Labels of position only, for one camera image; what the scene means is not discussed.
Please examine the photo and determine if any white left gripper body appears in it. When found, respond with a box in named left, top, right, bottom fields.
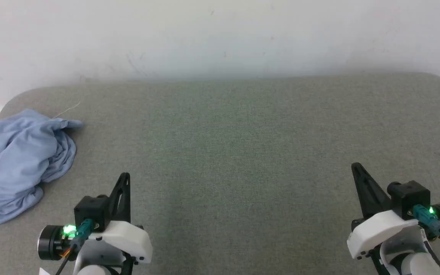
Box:
left=89, top=220, right=153, bottom=275

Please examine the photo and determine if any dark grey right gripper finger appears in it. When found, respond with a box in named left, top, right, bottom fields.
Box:
left=361, top=167, right=392, bottom=217
left=351, top=162, right=375, bottom=220

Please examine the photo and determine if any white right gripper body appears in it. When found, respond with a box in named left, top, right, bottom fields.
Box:
left=347, top=209, right=419, bottom=264

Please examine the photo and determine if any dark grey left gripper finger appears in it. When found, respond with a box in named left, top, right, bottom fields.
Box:
left=121, top=173, right=131, bottom=223
left=107, top=173, right=127, bottom=223

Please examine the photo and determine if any light blue white-collared shirt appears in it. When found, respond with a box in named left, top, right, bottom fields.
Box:
left=0, top=108, right=84, bottom=225

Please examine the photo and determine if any thin white thread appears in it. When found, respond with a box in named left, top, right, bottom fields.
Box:
left=53, top=101, right=81, bottom=119

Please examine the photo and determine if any grey-green fabric sofa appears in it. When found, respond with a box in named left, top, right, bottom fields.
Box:
left=0, top=73, right=440, bottom=275

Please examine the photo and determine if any left teal-plug black cable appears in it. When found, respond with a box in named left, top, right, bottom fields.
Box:
left=54, top=218, right=95, bottom=275

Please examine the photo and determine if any teal-plug black cable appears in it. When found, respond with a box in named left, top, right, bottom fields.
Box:
left=412, top=204, right=440, bottom=249
left=54, top=218, right=95, bottom=275

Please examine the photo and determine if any right teal-plug black cable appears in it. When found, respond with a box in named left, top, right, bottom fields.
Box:
left=412, top=204, right=440, bottom=249

